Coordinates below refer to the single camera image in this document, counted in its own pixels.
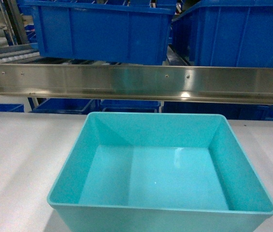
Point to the blue plastic bin right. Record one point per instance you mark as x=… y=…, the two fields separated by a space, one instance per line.
x=226 y=33

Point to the stainless steel shelf rail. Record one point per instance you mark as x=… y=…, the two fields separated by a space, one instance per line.
x=157 y=83

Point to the blue plastic bin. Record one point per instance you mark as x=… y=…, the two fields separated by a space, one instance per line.
x=226 y=33
x=115 y=31

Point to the teal plastic bin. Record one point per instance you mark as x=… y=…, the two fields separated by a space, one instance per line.
x=150 y=172

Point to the blue plastic bin left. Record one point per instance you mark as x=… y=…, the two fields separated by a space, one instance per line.
x=115 y=31

